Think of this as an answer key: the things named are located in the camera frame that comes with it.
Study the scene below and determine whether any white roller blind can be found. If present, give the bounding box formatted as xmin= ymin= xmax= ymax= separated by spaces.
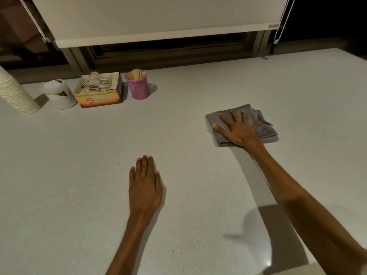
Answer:
xmin=29 ymin=0 xmax=291 ymax=49

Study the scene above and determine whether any person's right hand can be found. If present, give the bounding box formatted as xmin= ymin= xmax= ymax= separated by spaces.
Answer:
xmin=213 ymin=110 xmax=266 ymax=148

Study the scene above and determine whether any pink mesh cup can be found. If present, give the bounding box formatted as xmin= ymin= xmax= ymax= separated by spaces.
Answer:
xmin=124 ymin=72 xmax=151 ymax=100

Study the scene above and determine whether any person's right forearm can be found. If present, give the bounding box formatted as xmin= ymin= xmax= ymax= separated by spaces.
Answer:
xmin=250 ymin=142 xmax=367 ymax=268

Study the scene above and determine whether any white bead blind cord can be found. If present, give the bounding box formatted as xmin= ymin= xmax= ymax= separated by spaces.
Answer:
xmin=270 ymin=0 xmax=297 ymax=55
xmin=17 ymin=0 xmax=51 ymax=43

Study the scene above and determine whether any orange cardboard box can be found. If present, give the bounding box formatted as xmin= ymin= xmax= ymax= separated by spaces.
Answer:
xmin=74 ymin=72 xmax=124 ymax=109

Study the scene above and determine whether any white plastic jar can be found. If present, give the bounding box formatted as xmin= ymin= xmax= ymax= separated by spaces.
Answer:
xmin=42 ymin=79 xmax=78 ymax=110

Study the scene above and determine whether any grey cloth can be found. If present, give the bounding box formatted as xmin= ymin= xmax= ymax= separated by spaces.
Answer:
xmin=205 ymin=104 xmax=279 ymax=147

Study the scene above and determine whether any stack of white paper cups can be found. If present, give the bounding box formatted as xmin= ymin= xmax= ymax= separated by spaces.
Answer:
xmin=0 ymin=65 xmax=41 ymax=116

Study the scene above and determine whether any pile of paper sachets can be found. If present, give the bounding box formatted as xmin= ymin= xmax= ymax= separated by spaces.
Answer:
xmin=79 ymin=71 xmax=114 ymax=91

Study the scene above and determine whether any brown window frame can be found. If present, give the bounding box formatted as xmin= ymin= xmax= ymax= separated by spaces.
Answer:
xmin=59 ymin=31 xmax=273 ymax=74

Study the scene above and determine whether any person's left forearm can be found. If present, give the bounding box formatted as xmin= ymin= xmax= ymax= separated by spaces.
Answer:
xmin=106 ymin=215 xmax=160 ymax=275

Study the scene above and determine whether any person's left hand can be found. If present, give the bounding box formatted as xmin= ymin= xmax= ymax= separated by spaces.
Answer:
xmin=129 ymin=155 xmax=164 ymax=219

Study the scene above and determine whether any bundle of wooden stir sticks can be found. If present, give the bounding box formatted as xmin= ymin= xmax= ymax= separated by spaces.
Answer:
xmin=126 ymin=69 xmax=147 ymax=81

